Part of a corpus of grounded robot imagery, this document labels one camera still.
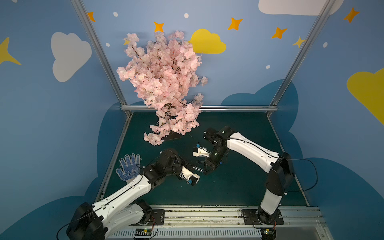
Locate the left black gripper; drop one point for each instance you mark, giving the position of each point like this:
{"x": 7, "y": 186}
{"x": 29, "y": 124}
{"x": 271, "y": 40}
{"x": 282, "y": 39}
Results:
{"x": 190, "y": 169}

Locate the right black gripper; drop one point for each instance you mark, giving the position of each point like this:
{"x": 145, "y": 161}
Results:
{"x": 211, "y": 165}

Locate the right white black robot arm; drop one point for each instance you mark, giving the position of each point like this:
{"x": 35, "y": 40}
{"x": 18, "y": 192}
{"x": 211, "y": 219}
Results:
{"x": 279, "y": 168}

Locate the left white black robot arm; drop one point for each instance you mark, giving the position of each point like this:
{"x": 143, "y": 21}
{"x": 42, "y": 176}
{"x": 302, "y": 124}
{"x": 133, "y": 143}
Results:
{"x": 89, "y": 221}

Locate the small circuit board left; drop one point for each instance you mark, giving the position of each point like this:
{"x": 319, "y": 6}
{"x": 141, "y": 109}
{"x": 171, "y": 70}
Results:
{"x": 143, "y": 233}

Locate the small circuit board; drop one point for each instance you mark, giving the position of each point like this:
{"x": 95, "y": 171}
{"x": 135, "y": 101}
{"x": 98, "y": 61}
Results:
{"x": 268, "y": 234}
{"x": 143, "y": 233}

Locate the pink artificial cherry blossom tree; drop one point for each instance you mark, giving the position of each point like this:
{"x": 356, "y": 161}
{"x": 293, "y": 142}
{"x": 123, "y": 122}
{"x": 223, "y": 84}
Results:
{"x": 162, "y": 74}

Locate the small circuit board right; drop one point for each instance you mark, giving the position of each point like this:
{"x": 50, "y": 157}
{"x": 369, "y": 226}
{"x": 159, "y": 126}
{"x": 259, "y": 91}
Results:
{"x": 268, "y": 234}

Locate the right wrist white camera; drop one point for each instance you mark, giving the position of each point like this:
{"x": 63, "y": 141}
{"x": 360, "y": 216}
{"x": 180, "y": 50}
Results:
{"x": 200, "y": 152}

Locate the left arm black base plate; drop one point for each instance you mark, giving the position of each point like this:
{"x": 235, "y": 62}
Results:
{"x": 153, "y": 216}

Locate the aluminium front rail bed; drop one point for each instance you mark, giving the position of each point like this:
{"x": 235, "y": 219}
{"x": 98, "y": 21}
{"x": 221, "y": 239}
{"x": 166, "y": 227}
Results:
{"x": 226, "y": 223}

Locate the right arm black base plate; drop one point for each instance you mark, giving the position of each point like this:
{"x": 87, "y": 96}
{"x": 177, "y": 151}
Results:
{"x": 260, "y": 217}

